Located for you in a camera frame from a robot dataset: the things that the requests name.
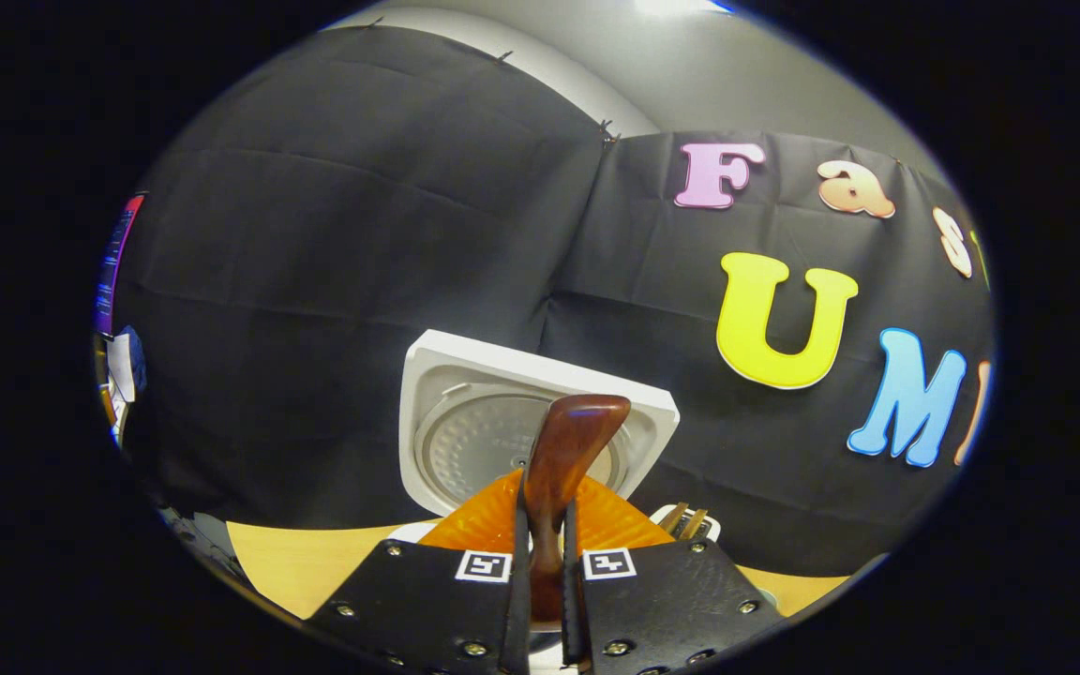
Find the white rice cooker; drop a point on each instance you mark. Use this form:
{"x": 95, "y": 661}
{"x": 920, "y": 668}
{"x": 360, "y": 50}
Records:
{"x": 465, "y": 422}

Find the brown bread slices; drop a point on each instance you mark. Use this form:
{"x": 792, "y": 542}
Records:
{"x": 682, "y": 520}

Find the black backdrop cloth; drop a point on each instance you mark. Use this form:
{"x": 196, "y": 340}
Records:
{"x": 315, "y": 281}

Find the brown wooden spoon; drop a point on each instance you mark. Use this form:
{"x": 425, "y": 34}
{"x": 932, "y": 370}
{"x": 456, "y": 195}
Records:
{"x": 568, "y": 450}

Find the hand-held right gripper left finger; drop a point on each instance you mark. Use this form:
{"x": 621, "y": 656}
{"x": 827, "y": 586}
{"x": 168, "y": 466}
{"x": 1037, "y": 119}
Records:
{"x": 517, "y": 609}

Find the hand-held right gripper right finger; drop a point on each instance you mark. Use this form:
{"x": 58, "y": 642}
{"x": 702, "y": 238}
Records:
{"x": 571, "y": 609}

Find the glowing display screen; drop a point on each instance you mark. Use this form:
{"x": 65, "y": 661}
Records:
{"x": 116, "y": 262}

